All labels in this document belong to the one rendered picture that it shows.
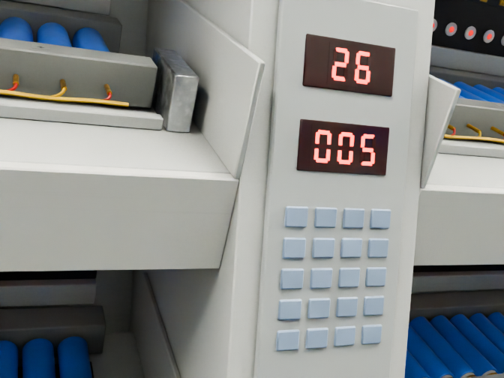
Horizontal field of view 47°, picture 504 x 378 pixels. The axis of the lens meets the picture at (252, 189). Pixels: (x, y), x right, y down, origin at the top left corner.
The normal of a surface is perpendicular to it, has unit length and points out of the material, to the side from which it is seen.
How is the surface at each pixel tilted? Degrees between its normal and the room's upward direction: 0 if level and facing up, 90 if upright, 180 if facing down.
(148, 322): 90
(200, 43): 90
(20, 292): 113
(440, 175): 23
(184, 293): 90
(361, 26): 90
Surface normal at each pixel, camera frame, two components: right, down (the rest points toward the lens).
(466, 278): 0.33, 0.45
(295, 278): 0.39, 0.07
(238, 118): -0.92, -0.04
